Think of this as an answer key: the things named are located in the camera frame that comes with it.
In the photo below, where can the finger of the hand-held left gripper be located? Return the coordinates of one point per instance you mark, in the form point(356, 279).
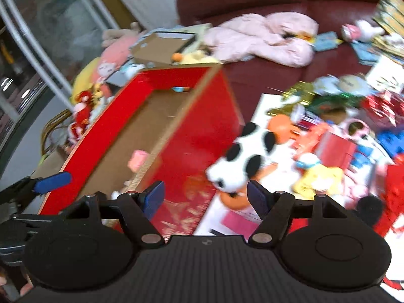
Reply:
point(34, 219)
point(52, 181)

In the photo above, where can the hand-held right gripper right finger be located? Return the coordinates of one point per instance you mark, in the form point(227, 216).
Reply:
point(257, 197)

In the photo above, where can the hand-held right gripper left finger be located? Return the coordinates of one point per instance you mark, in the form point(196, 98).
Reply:
point(154, 195)

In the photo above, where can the red cardboard gift box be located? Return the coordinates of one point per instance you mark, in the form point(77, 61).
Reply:
point(189, 139)

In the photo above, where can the orange toy frying pan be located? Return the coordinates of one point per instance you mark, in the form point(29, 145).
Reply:
point(235, 201)

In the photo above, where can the pink plastic clip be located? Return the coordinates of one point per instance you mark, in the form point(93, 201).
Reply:
point(236, 222)

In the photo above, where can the panda plush toy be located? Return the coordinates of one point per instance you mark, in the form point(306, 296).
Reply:
point(233, 167)

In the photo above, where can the small pink toy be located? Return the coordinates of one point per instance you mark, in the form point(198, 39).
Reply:
point(137, 159)

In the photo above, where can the rattan chair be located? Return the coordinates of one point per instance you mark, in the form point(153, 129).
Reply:
point(53, 126)

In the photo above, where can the orange toy cup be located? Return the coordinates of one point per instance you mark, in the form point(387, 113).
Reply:
point(281, 127)

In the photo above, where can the red doll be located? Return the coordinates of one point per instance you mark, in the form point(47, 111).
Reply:
point(82, 110)

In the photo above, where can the white instruction sheet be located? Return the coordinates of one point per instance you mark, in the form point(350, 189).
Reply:
point(262, 107)

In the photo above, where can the red folding case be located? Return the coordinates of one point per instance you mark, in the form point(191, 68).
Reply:
point(337, 150)

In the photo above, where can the gold tinsel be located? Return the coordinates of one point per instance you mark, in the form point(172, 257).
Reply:
point(296, 94)

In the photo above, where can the yellow cushion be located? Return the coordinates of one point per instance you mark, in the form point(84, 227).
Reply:
point(85, 75)

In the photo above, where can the black round object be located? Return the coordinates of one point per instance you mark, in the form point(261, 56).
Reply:
point(369, 210)

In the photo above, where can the pink heart-shaped toy glasses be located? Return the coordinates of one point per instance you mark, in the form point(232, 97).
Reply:
point(356, 129)

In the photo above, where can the green tinsel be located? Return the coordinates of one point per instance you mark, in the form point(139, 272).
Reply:
point(334, 101)

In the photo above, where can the yellow duck plush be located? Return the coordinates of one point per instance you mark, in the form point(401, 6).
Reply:
point(195, 58)

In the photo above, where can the blue toy gear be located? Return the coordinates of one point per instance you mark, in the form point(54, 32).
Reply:
point(389, 140)

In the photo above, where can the brown cardboard box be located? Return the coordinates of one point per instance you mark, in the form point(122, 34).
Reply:
point(157, 47)

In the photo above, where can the red mesh bag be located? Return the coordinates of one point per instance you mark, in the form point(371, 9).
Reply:
point(378, 107)

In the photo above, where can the pink garment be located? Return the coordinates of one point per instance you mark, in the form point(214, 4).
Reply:
point(252, 38)

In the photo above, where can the glass sliding door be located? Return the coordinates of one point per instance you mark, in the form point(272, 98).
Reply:
point(47, 15)

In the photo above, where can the blue packet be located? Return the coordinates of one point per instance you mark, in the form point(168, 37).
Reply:
point(326, 41)

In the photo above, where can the white card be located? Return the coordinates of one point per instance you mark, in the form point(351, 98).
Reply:
point(388, 75)

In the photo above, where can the white pink plush toy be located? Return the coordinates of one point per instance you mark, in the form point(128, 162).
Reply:
point(363, 30)

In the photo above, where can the stack of colourful books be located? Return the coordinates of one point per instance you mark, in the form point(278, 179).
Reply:
point(391, 9)

